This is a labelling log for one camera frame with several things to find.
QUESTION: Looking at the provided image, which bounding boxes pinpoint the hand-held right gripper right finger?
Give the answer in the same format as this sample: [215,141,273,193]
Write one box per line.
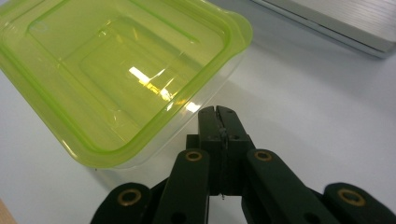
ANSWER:
[216,105,257,197]

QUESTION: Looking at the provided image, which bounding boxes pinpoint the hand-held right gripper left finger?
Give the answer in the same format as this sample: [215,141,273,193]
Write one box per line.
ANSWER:
[186,105,226,197]

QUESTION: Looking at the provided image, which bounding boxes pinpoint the green lidded plastic container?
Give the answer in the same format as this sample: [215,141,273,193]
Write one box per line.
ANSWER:
[0,0,254,171]

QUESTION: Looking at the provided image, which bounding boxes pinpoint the white wire shelf rack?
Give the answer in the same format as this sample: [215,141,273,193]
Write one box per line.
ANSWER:
[248,0,396,60]

